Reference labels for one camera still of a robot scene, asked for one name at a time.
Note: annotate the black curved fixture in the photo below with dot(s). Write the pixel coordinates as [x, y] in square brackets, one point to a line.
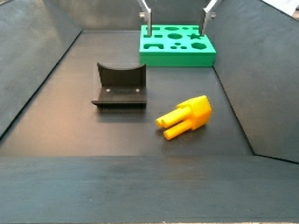
[122, 86]

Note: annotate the yellow three prong object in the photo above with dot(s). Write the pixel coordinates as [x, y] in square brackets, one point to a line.
[190, 115]

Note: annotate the green shape sorter block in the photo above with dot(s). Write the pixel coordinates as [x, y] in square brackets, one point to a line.
[175, 46]

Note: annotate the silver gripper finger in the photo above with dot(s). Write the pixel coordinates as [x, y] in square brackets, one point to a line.
[146, 15]
[209, 15]

